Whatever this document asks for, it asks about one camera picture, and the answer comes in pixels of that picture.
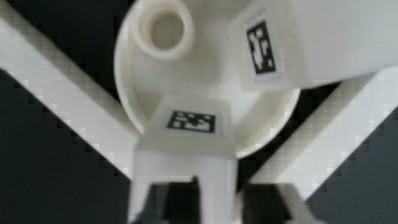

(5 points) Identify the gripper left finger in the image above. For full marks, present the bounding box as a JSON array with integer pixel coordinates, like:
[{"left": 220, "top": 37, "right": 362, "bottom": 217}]
[{"left": 137, "top": 178, "right": 201, "bottom": 224}]

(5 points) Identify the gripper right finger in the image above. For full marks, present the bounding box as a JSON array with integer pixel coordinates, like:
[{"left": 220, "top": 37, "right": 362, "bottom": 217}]
[{"left": 240, "top": 182, "right": 316, "bottom": 224}]

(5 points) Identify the white stool leg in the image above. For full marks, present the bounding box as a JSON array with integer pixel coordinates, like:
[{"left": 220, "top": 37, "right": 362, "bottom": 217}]
[
  {"left": 227, "top": 0, "right": 398, "bottom": 91},
  {"left": 128, "top": 95, "right": 236, "bottom": 224}
]

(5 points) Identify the white round stool seat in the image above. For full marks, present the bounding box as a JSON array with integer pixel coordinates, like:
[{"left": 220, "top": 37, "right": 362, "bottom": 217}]
[{"left": 114, "top": 0, "right": 300, "bottom": 157}]

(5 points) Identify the white front fence bar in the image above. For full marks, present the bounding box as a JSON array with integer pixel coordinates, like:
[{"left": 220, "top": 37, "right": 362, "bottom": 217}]
[{"left": 0, "top": 0, "right": 138, "bottom": 177}]

